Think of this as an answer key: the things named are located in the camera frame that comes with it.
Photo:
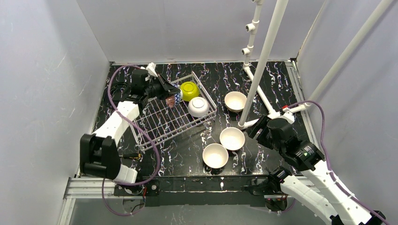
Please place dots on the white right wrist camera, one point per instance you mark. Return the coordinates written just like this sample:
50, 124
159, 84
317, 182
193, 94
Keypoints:
287, 115

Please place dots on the yellow-green bowl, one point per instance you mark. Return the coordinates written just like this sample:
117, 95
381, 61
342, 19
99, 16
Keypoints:
189, 90

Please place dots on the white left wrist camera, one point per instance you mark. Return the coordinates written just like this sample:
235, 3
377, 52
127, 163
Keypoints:
151, 69

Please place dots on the white wire dish rack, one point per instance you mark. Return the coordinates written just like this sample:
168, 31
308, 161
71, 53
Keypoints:
162, 123

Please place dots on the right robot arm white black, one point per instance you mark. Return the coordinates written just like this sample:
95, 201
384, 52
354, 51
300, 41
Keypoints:
333, 203

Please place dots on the yellow black screwdriver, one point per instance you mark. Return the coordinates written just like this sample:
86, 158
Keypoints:
133, 156

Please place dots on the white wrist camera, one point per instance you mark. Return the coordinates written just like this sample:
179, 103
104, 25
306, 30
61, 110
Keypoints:
151, 69
287, 115

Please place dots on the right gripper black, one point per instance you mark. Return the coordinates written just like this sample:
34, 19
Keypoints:
257, 131

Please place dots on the red patterned bowl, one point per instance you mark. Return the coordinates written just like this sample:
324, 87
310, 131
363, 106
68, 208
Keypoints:
174, 100

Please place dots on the cream bowl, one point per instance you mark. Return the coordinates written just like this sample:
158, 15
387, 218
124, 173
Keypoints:
232, 138
235, 101
215, 156

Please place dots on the white bowl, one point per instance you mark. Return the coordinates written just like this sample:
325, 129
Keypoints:
198, 107

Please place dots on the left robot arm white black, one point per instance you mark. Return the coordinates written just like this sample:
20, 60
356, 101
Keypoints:
99, 150

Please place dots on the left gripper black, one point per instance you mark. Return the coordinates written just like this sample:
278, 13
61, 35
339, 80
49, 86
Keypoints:
160, 86

